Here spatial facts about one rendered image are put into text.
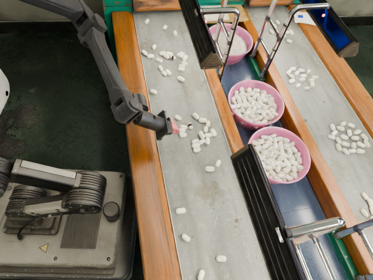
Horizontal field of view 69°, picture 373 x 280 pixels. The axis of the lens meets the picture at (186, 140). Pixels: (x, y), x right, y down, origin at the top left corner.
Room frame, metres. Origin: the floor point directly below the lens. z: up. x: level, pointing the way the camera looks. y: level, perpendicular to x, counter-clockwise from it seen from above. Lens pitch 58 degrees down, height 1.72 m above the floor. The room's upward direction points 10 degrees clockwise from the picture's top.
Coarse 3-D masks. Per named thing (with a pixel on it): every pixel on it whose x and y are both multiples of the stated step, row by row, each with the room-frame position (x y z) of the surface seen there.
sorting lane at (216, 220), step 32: (160, 32) 1.26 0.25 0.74; (160, 64) 1.02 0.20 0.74; (192, 64) 1.06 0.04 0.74; (160, 96) 0.81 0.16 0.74; (192, 96) 0.85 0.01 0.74; (192, 128) 0.67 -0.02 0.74; (160, 160) 0.49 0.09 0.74; (192, 160) 0.51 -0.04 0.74; (224, 160) 0.54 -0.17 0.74; (192, 192) 0.38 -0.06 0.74; (224, 192) 0.40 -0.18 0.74; (192, 224) 0.26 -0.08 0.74; (224, 224) 0.28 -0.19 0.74; (192, 256) 0.15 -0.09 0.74; (256, 256) 0.19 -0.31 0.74
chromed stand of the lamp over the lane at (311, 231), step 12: (276, 228) 0.19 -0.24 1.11; (288, 228) 0.19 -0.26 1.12; (300, 228) 0.19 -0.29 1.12; (312, 228) 0.20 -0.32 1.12; (324, 228) 0.20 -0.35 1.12; (336, 228) 0.22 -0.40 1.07; (300, 240) 0.23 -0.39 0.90; (312, 240) 0.22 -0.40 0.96; (300, 252) 0.20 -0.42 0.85; (324, 252) 0.19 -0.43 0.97; (324, 264) 0.16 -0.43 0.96
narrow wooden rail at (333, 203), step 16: (256, 32) 1.38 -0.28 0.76; (272, 64) 1.14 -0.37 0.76; (272, 80) 1.03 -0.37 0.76; (272, 96) 0.98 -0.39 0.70; (288, 96) 0.93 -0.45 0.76; (288, 112) 0.84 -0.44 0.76; (288, 128) 0.79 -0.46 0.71; (304, 128) 0.76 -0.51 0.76; (320, 160) 0.61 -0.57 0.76; (320, 176) 0.53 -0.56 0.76; (320, 192) 0.49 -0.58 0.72; (336, 192) 0.47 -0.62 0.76; (336, 208) 0.41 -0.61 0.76; (352, 224) 0.36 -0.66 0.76; (352, 240) 0.30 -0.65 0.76; (352, 256) 0.25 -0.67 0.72; (368, 256) 0.25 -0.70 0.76; (368, 272) 0.20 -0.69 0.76
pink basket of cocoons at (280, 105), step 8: (248, 80) 0.99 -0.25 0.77; (232, 88) 0.91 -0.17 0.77; (272, 88) 0.97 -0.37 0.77; (232, 96) 0.91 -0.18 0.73; (280, 96) 0.92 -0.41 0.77; (280, 104) 0.88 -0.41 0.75; (280, 112) 0.83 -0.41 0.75; (240, 120) 0.76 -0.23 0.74; (248, 128) 0.76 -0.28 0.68; (256, 128) 0.76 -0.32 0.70
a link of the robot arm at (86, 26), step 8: (24, 0) 0.70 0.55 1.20; (32, 0) 0.72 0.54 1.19; (40, 0) 0.73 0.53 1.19; (48, 0) 0.75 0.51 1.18; (56, 0) 0.78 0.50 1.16; (64, 0) 0.82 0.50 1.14; (72, 0) 0.86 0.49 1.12; (80, 0) 0.89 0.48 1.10; (48, 8) 0.76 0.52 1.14; (56, 8) 0.77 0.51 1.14; (64, 8) 0.80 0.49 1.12; (72, 8) 0.82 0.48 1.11; (80, 8) 0.85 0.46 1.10; (88, 8) 0.88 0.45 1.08; (64, 16) 0.80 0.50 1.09; (72, 16) 0.82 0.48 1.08; (80, 16) 0.87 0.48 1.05; (88, 16) 0.83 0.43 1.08; (80, 24) 0.85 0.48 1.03; (88, 24) 0.81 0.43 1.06; (80, 32) 0.80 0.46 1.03
